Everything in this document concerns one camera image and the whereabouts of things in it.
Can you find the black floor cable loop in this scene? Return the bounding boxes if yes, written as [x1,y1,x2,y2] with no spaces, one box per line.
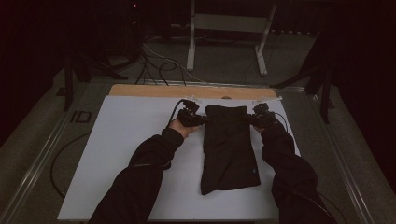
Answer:
[50,131,92,201]

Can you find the black shorts with blue print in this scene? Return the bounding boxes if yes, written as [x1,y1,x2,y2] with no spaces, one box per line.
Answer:
[200,105,262,196]

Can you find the bundle of floor cables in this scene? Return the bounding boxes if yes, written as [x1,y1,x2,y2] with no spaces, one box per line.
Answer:
[134,41,208,87]

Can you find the black tripod stand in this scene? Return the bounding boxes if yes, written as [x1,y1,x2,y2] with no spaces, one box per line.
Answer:
[270,29,336,124]
[63,50,129,112]

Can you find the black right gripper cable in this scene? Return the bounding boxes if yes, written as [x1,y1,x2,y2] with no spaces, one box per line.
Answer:
[274,111,297,152]

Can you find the white metal stand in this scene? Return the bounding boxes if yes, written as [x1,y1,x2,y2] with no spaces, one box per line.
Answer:
[186,0,278,77]

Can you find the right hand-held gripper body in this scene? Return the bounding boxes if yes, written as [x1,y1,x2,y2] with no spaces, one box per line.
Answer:
[250,95,284,130]

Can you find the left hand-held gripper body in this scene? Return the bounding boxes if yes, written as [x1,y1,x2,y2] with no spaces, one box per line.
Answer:
[175,96,206,128]

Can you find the person's left hand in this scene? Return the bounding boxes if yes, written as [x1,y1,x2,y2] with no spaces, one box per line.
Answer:
[167,119,200,140]

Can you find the aluminium floor rail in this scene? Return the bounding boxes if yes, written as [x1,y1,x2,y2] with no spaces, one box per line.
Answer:
[136,78,307,91]
[309,92,376,224]
[0,106,78,224]

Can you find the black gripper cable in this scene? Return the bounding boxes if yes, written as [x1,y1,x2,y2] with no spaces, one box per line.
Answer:
[274,111,297,152]
[167,98,187,128]

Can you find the white table cover sheet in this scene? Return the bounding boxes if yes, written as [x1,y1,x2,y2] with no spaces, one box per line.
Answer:
[57,94,302,221]

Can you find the dark equipment with red light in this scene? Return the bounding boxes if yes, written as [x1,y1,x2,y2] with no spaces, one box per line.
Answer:
[122,0,148,59]

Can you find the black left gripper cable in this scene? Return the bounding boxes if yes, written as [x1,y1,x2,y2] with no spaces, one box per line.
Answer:
[167,98,187,128]

